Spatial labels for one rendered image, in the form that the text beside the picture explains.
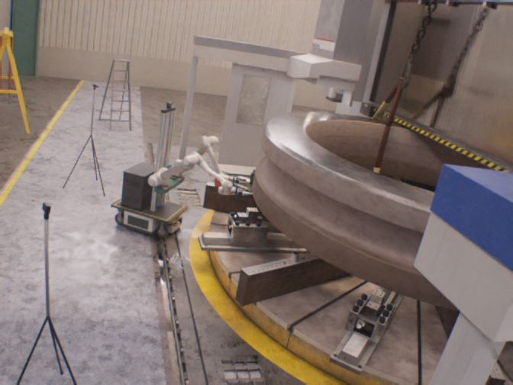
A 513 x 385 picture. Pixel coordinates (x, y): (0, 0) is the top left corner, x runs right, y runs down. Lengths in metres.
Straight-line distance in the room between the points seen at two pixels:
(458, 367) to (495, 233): 0.46
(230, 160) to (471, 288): 8.56
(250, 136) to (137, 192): 3.85
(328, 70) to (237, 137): 2.47
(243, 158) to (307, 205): 4.88
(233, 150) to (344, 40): 3.20
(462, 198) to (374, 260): 3.12
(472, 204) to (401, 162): 7.34
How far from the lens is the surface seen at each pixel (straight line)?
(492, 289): 1.46
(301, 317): 4.89
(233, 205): 6.88
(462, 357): 1.60
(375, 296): 4.58
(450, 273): 1.60
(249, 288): 4.75
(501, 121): 7.09
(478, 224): 1.49
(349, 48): 8.73
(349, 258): 4.72
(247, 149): 9.81
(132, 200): 6.64
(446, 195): 1.61
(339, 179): 4.61
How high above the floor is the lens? 3.00
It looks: 20 degrees down
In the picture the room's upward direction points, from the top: 10 degrees clockwise
